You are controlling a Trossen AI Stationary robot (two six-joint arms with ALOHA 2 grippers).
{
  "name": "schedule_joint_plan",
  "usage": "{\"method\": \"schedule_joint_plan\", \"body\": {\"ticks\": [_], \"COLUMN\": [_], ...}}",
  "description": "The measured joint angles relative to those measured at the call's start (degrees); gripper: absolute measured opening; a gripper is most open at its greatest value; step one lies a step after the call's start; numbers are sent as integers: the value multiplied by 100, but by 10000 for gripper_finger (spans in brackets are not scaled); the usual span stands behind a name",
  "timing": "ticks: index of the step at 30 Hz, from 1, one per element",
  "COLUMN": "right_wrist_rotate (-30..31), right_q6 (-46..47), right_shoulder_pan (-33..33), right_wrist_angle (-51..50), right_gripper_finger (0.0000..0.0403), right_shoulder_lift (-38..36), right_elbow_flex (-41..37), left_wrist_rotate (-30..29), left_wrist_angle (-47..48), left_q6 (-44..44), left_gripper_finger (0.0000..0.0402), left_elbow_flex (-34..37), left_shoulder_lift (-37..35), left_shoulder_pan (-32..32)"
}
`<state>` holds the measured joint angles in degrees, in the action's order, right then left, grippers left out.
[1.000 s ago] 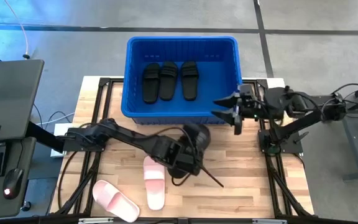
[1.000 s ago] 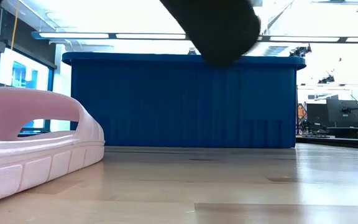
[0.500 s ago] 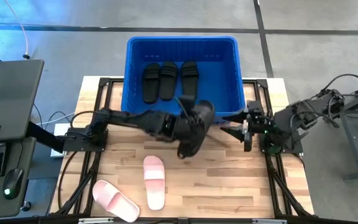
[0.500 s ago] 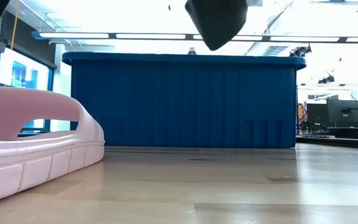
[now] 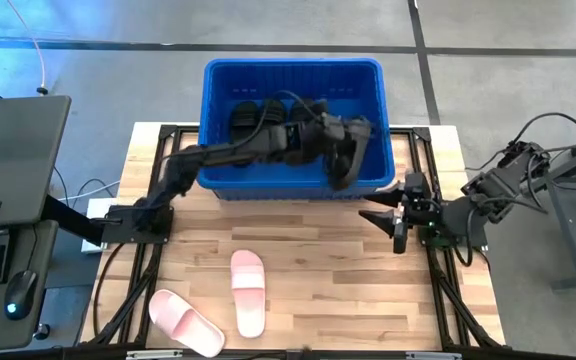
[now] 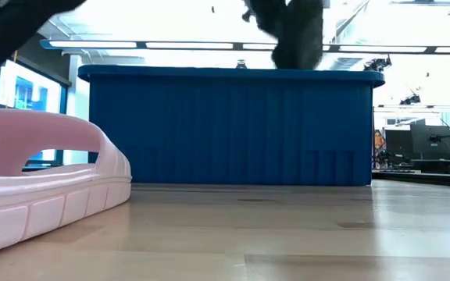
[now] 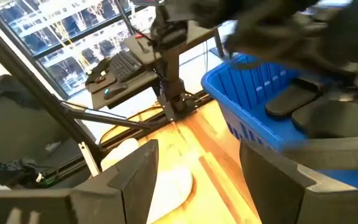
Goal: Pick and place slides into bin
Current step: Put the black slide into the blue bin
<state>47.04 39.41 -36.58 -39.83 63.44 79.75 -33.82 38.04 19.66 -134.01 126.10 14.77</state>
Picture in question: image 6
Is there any black fuzzy slide sandal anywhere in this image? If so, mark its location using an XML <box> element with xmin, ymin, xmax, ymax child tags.
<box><xmin>241</xmin><ymin>0</ymin><xmax>325</xmax><ymax>71</ymax></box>

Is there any long ceiling light bar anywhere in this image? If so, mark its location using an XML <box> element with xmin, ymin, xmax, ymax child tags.
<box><xmin>40</xmin><ymin>38</ymin><xmax>450</xmax><ymax>55</ymax></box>

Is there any blue ribbed plastic bin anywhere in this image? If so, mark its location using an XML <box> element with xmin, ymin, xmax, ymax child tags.
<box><xmin>77</xmin><ymin>64</ymin><xmax>386</xmax><ymax>187</ymax></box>

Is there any person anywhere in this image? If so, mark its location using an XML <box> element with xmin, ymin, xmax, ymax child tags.
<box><xmin>373</xmin><ymin>130</ymin><xmax>387</xmax><ymax>159</ymax></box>

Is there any pink foam slide sandal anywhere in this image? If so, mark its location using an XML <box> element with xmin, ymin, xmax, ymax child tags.
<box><xmin>0</xmin><ymin>108</ymin><xmax>133</xmax><ymax>258</ymax></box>

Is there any black table frame rail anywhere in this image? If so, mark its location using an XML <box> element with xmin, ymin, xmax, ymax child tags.
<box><xmin>372</xmin><ymin>170</ymin><xmax>450</xmax><ymax>189</ymax></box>

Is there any small black computer monitor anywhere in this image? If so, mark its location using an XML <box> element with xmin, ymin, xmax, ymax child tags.
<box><xmin>384</xmin><ymin>129</ymin><xmax>414</xmax><ymax>161</ymax></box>

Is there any small black ceiling camera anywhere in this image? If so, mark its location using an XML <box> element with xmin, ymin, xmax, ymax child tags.
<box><xmin>399</xmin><ymin>93</ymin><xmax>422</xmax><ymax>106</ymax></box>

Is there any large black computer monitor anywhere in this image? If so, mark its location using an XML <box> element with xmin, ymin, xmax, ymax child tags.
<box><xmin>409</xmin><ymin>123</ymin><xmax>450</xmax><ymax>161</ymax></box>

